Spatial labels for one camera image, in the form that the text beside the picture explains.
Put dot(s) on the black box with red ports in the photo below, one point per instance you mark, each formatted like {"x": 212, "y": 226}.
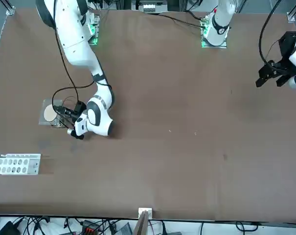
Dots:
{"x": 89, "y": 227}

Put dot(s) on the white test tube rack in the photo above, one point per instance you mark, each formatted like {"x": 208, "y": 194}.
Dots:
{"x": 34, "y": 166}

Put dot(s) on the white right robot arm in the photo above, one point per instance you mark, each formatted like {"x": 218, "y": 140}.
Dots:
{"x": 74, "y": 36}

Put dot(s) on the aluminium post with bracket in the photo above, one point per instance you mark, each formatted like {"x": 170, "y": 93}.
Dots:
{"x": 143, "y": 220}

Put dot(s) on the aluminium frame corner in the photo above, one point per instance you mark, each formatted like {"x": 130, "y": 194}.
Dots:
{"x": 293, "y": 14}
{"x": 9, "y": 8}

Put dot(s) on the white power strip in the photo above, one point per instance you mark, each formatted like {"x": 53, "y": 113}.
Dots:
{"x": 152, "y": 8}

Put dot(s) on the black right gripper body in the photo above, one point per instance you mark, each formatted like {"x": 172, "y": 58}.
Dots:
{"x": 79, "y": 107}

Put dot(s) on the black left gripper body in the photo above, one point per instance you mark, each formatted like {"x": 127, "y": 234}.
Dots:
{"x": 287, "y": 44}

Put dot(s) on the glass alcohol lamp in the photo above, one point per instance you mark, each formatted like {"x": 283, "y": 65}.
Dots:
{"x": 59, "y": 123}

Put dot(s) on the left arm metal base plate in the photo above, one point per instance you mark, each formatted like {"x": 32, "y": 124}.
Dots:
{"x": 215, "y": 46}

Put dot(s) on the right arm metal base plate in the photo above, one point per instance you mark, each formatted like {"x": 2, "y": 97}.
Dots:
{"x": 95, "y": 29}

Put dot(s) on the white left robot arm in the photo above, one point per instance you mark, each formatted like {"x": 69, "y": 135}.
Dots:
{"x": 221, "y": 22}

